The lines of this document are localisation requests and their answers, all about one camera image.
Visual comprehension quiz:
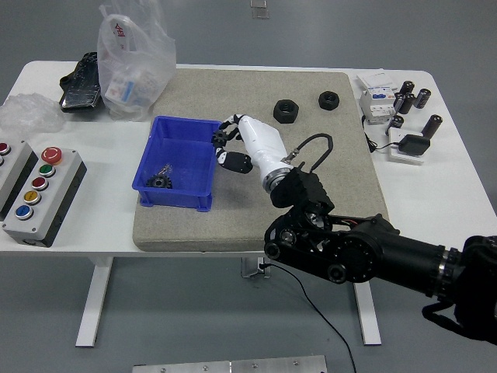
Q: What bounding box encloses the clear bubble wrap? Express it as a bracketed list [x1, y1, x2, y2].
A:
[0, 92, 67, 135]

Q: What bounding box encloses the white socket block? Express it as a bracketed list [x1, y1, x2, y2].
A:
[386, 127, 426, 167]

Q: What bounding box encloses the metal bracket under table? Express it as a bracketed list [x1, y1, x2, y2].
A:
[240, 256, 272, 279]

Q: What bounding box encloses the black plastic tray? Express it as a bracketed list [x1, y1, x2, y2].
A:
[58, 51, 104, 113]

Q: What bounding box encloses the black floor cable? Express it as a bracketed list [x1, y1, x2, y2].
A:
[259, 263, 357, 373]

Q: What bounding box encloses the large black hex nut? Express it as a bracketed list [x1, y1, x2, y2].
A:
[273, 99, 299, 124]

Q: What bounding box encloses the grey button box, emergency stop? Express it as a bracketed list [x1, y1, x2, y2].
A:
[2, 146, 89, 248]

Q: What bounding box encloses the blue plastic box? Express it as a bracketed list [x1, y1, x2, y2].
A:
[132, 115, 224, 213]

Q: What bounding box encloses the thin black adapter cord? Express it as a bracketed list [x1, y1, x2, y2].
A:
[363, 115, 403, 155]

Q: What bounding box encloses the black power adapter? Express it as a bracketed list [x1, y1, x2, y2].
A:
[398, 134, 432, 157]

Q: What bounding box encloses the white table leg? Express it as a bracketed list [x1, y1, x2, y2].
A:
[353, 281, 383, 346]
[75, 256, 114, 348]

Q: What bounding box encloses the large black gear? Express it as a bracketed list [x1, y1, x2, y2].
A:
[146, 173, 174, 190]

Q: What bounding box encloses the translucent white plastic bag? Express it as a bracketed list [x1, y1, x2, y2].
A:
[96, 0, 179, 122]

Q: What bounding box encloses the silver metal plate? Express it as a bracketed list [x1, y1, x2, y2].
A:
[132, 354, 328, 373]

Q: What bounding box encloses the white circuit breaker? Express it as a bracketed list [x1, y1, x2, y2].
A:
[359, 85, 399, 126]

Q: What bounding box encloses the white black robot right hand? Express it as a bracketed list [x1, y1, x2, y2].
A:
[212, 113, 290, 180]

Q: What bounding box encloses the metal floor socket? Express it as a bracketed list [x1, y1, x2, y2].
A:
[250, 0, 272, 20]

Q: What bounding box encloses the grey-brown mat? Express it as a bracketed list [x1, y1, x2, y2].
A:
[132, 68, 393, 253]

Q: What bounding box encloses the small black hex nut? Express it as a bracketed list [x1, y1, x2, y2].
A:
[318, 89, 342, 111]

